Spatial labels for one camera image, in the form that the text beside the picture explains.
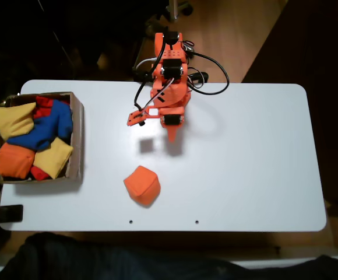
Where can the person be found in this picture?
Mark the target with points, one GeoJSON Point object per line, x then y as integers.
{"type": "Point", "coordinates": [99, 262]}

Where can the yellow bean bag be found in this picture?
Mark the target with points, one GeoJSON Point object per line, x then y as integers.
{"type": "Point", "coordinates": [11, 122]}
{"type": "Point", "coordinates": [54, 159]}

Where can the black table clamp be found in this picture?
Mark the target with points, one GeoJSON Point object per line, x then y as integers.
{"type": "Point", "coordinates": [8, 213]}
{"type": "Point", "coordinates": [201, 76]}

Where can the blue bean bag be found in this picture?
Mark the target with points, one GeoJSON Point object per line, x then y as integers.
{"type": "Point", "coordinates": [52, 122]}

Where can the orange camera mount with camera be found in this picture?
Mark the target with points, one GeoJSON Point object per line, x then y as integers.
{"type": "Point", "coordinates": [135, 118]}

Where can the office chair base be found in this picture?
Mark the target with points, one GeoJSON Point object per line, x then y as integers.
{"type": "Point", "coordinates": [180, 8]}

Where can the red bean bag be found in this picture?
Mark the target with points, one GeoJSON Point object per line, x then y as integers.
{"type": "Point", "coordinates": [39, 173]}
{"type": "Point", "coordinates": [42, 106]}

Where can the cardboard box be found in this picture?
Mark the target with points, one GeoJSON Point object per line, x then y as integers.
{"type": "Point", "coordinates": [77, 140]}

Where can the orange bean bag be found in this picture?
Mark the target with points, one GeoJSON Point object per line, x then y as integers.
{"type": "Point", "coordinates": [14, 160]}
{"type": "Point", "coordinates": [142, 186]}

